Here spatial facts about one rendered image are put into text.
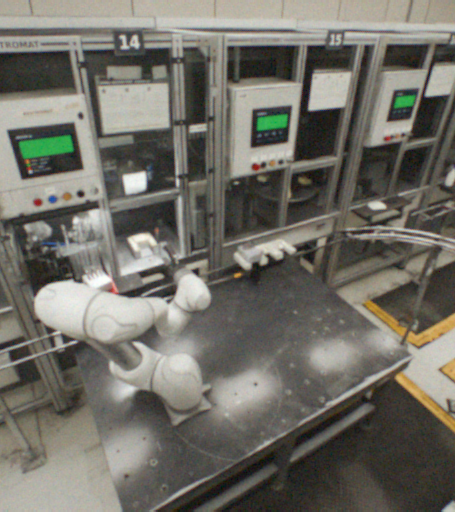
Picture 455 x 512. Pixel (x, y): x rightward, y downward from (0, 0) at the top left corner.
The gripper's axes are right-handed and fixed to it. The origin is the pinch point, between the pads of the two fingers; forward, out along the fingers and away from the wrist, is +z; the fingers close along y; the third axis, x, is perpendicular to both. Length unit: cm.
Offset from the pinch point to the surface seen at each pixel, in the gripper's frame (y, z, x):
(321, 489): -111, -93, -42
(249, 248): -20, 9, -56
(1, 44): 89, 21, 45
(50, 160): 47, 18, 39
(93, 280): -10.5, 9.1, 34.3
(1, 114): 66, 20, 52
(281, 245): -26, 10, -81
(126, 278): -21.4, 17.5, 17.0
